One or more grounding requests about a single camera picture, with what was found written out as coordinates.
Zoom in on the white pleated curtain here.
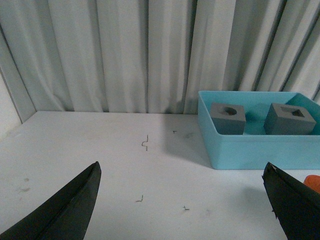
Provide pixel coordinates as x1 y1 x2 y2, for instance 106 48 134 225
0 0 320 122

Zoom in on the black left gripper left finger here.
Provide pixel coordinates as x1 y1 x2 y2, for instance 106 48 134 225
0 162 102 240

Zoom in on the gray cube with rectangular hole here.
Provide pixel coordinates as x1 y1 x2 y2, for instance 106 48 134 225
263 103 317 135

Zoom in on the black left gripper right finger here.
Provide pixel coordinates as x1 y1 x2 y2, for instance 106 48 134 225
262 162 320 240

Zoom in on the gray cube with round hole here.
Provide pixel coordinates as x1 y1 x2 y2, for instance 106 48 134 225
210 102 246 135

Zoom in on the orange cylinder part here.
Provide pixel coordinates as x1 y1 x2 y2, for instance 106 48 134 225
303 174 320 193

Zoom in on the light blue plastic box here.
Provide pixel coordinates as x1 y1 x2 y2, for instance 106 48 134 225
198 90 320 170

